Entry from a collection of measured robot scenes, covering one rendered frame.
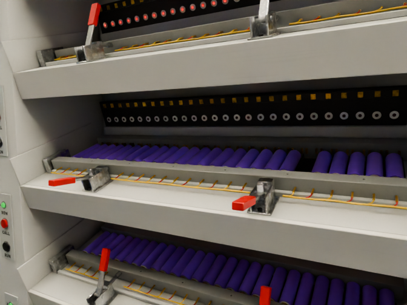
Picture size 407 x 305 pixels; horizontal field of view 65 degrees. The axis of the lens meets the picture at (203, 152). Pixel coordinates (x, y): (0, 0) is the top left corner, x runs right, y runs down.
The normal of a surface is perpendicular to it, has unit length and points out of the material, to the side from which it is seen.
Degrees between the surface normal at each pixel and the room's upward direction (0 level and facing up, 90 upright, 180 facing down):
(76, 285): 18
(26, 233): 90
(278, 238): 108
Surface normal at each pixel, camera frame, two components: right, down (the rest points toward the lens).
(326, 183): -0.44, 0.40
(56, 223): 0.88, 0.04
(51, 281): -0.15, -0.92
